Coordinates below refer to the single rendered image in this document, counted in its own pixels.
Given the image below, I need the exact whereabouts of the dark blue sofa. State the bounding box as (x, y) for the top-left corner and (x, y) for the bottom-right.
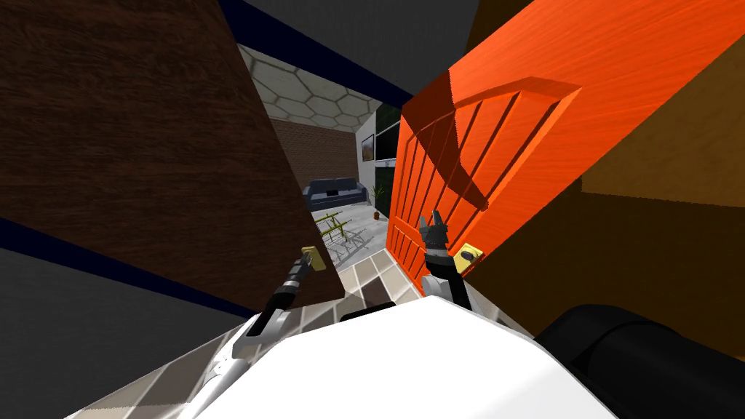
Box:
(302, 177), (370, 212)

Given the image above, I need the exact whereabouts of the green potted plant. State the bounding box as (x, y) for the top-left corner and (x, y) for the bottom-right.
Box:
(370, 184), (387, 222)

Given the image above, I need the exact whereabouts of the yellow green wire rack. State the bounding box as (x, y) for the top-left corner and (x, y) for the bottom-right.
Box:
(314, 212), (354, 243)

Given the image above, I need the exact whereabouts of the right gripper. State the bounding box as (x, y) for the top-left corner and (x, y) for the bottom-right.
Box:
(419, 210), (450, 255)

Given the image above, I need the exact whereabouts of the yellow door handle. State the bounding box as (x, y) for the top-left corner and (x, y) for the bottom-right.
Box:
(453, 244), (485, 275)
(301, 245), (328, 274)

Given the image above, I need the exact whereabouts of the orange panelled door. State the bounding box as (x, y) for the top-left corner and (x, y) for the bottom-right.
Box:
(386, 0), (745, 295)

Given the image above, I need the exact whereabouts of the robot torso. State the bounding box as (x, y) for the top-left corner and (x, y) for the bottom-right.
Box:
(191, 295), (619, 419)

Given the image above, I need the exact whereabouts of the dark brown wooden door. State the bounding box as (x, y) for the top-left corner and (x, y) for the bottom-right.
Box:
(0, 0), (346, 313)

